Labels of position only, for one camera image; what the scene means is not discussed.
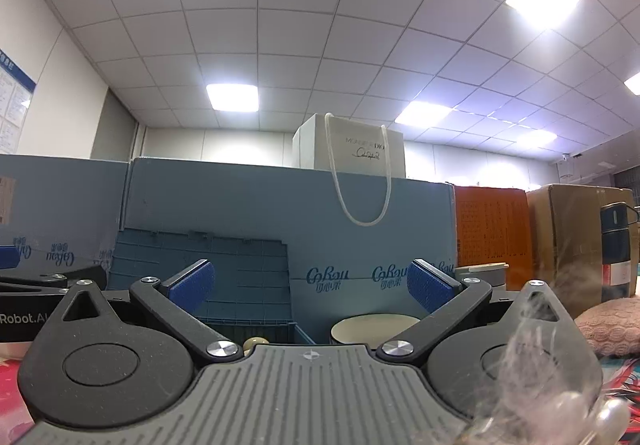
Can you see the pink knitted cushion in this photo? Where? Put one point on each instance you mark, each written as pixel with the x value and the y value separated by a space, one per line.
pixel 612 328

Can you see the brown cardboard box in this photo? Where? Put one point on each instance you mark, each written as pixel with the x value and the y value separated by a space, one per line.
pixel 566 231

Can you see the blue plastic storage crate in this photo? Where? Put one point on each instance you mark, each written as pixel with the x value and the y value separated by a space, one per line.
pixel 251 294

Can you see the dark blue thermos bottle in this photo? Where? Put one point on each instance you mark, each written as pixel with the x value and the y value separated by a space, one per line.
pixel 616 219

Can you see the white bowl with blue pattern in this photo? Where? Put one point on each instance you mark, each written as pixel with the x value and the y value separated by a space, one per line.
pixel 370 329

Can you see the colourful anime table mat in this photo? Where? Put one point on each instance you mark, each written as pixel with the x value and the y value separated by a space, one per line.
pixel 621 379

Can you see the orange perforated panel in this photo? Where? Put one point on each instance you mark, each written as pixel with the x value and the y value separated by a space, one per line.
pixel 493 226

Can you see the beige round knob object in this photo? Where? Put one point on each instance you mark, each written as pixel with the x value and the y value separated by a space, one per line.
pixel 250 344

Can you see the white paper gift bag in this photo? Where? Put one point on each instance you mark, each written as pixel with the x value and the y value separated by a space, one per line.
pixel 325 142

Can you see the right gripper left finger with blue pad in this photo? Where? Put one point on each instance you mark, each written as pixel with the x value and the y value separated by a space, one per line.
pixel 189 288

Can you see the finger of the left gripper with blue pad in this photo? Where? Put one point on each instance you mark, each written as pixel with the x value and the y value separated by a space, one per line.
pixel 10 257

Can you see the grey lidded jar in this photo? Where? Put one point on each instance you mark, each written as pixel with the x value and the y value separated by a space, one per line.
pixel 492 273

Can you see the large blue cardboard box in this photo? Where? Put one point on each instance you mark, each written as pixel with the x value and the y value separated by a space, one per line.
pixel 350 238

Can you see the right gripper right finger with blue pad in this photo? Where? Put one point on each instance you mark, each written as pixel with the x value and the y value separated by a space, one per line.
pixel 429 286

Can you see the white fluffy pearl charm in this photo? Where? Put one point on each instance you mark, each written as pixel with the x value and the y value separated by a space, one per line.
pixel 537 379

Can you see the wall notice board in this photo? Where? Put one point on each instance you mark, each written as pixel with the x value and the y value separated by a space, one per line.
pixel 16 90

